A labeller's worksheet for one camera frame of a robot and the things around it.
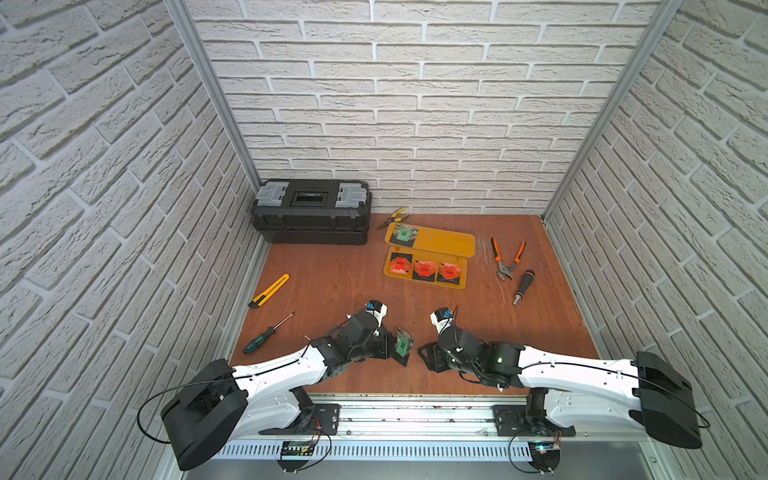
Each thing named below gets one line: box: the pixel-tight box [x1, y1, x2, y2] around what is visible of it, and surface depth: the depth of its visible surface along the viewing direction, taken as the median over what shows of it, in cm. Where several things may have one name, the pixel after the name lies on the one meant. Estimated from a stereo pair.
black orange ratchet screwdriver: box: [512, 269, 536, 306], surface depth 100 cm
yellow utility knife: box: [248, 273, 290, 308], surface depth 97 cm
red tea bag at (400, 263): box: [389, 252, 413, 275], surface depth 105 cm
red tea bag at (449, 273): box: [438, 262, 462, 285], surface depth 102 cm
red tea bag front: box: [412, 260, 436, 282], surface depth 105 cm
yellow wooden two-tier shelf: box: [382, 222, 476, 290], surface depth 102 cm
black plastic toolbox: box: [251, 179, 373, 245], surface depth 102 cm
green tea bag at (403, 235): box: [390, 223, 418, 248], surface depth 97 cm
